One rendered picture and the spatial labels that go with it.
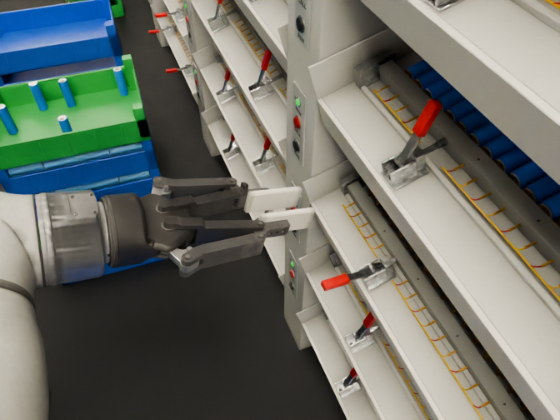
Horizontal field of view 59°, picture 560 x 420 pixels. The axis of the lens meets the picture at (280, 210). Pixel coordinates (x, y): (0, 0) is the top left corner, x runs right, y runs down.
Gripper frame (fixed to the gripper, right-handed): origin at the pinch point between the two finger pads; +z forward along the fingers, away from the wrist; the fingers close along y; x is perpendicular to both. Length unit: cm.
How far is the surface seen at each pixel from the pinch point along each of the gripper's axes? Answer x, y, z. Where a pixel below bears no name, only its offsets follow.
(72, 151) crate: 26, 46, -18
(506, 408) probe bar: 3.4, -28.4, 14.4
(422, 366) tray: 7.8, -20.1, 11.8
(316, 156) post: -0.7, 8.6, 9.2
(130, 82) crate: 20, 63, -4
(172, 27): 40, 134, 25
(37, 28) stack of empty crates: 27, 100, -20
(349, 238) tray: 7.2, -0.4, 12.7
